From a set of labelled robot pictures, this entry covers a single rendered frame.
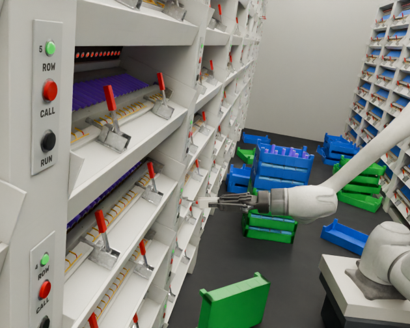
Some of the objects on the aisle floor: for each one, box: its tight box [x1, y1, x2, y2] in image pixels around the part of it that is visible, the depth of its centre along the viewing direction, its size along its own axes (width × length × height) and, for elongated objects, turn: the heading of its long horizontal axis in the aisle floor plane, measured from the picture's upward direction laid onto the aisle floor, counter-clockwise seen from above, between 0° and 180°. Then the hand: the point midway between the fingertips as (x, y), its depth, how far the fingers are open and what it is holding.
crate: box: [241, 213, 295, 244], centre depth 245 cm, size 30×20×8 cm
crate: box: [320, 218, 369, 256], centre depth 249 cm, size 30×20×8 cm
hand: (208, 202), depth 134 cm, fingers closed
